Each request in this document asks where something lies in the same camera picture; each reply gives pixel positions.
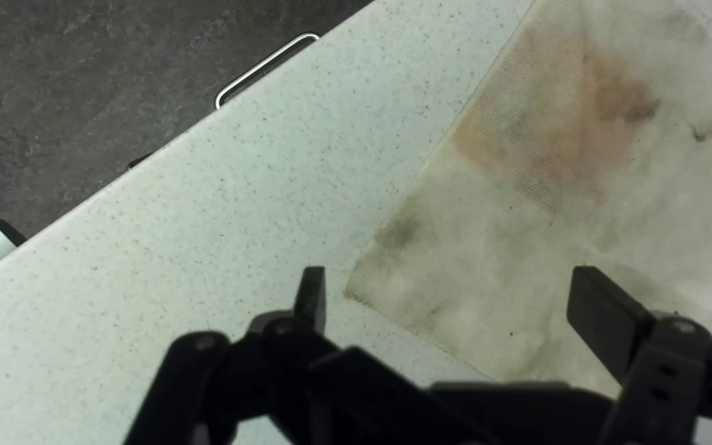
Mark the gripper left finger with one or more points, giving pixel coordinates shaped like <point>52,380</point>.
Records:
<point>306,377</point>

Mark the stained white table cloth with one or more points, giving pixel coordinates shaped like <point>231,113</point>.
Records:
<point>578,185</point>

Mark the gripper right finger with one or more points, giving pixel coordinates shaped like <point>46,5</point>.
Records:
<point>652,346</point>

